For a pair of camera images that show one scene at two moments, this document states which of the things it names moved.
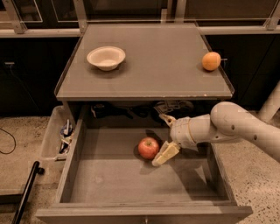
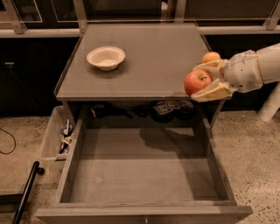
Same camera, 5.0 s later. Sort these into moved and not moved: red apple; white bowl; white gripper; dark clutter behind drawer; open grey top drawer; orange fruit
Moved: red apple; white gripper
Not moved: orange fruit; open grey top drawer; white bowl; dark clutter behind drawer
